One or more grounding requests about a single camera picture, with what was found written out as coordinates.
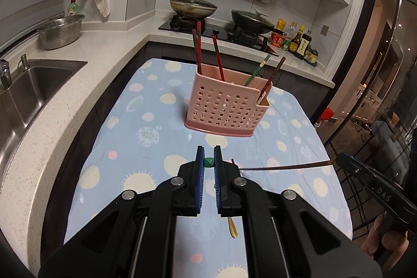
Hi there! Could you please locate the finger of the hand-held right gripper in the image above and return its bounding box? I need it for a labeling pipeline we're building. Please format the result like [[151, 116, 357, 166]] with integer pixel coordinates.
[[336, 152, 375, 189]]

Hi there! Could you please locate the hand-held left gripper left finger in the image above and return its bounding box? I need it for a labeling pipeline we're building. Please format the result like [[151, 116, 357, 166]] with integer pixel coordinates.
[[38, 145, 206, 278]]

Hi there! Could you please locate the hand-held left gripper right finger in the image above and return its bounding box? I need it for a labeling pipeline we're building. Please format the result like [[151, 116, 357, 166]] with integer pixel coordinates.
[[213, 145, 382, 278]]

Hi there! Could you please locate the pink perforated utensil holder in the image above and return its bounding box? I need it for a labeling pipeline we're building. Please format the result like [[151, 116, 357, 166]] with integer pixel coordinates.
[[184, 63, 271, 137]]

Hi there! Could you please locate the red chopstick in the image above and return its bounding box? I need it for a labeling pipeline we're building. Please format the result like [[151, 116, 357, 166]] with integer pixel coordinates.
[[196, 21, 203, 75], [212, 35, 225, 82]]

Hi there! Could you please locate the person's right hand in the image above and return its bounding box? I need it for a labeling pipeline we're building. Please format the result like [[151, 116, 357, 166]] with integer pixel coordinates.
[[367, 213, 409, 256]]

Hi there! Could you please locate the gold flower spoon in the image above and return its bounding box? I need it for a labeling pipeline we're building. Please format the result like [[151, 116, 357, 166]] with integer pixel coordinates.
[[227, 216, 239, 239]]

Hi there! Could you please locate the red object on floor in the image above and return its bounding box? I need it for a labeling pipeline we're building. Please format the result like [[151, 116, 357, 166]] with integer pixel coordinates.
[[319, 108, 335, 123]]

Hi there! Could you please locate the blue polka dot tablecloth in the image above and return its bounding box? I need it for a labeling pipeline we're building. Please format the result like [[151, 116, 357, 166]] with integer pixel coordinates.
[[63, 57, 354, 278]]

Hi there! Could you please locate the small seasoning jars rack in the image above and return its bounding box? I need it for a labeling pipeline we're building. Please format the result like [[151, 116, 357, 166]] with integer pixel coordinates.
[[304, 48, 319, 65]]

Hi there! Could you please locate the dark soy sauce bottle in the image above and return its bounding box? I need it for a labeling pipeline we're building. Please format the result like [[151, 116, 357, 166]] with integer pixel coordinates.
[[296, 30, 312, 59]]

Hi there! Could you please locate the brown sauce bottle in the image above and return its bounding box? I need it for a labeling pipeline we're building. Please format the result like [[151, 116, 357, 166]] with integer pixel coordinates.
[[288, 25, 305, 55]]

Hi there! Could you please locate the black gas stove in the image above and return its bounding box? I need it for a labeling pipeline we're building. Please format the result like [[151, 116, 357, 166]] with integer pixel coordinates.
[[158, 15, 281, 52]]

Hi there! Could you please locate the red instant noodle cup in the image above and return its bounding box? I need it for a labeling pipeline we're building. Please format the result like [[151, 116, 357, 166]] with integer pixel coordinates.
[[269, 31, 287, 47]]

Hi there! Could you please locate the black frying pan with lid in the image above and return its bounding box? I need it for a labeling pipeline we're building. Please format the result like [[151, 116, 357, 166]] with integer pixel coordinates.
[[231, 8, 277, 35]]

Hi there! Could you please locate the wok with glass lid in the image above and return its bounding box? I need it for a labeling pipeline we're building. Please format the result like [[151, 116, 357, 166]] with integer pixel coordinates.
[[169, 0, 218, 18]]

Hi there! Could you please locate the stainless steel sink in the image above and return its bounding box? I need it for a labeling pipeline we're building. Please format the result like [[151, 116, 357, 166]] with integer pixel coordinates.
[[0, 58, 88, 168]]

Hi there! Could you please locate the stainless steel colander bowl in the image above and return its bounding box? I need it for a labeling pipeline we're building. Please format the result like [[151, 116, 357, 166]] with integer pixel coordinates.
[[36, 14, 86, 51]]

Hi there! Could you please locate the chrome faucet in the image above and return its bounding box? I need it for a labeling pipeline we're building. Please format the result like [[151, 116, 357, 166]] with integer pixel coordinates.
[[0, 59, 13, 90]]

